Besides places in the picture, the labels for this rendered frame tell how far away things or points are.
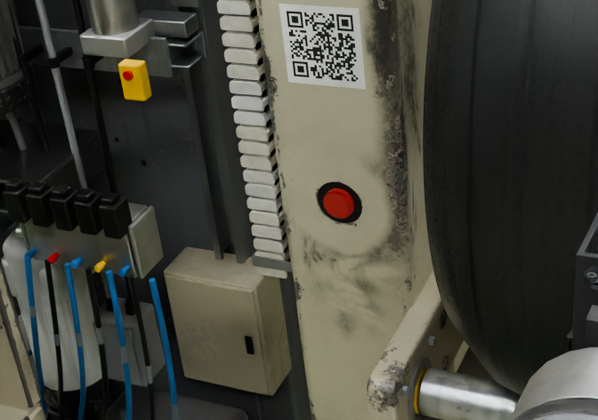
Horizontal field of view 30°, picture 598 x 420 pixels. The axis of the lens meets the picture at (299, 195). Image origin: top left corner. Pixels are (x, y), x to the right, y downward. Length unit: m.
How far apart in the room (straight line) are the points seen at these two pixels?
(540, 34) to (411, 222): 0.39
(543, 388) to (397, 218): 0.56
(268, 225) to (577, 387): 0.68
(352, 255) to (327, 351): 0.13
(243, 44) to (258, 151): 0.11
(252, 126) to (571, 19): 0.45
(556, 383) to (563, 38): 0.28
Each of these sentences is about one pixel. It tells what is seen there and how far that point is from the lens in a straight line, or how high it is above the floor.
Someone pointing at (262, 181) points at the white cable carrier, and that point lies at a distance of 1.09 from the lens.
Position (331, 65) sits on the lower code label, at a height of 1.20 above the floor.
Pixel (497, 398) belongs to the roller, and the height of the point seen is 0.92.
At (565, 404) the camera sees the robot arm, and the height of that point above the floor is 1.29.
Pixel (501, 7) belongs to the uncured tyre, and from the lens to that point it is 0.72.
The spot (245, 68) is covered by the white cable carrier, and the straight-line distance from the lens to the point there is 1.04.
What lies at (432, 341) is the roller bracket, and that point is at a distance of 1.08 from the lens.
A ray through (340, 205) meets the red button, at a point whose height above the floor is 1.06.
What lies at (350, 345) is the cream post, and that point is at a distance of 1.15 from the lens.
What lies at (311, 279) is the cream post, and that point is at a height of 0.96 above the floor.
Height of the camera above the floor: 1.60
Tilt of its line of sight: 30 degrees down
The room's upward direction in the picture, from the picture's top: 7 degrees counter-clockwise
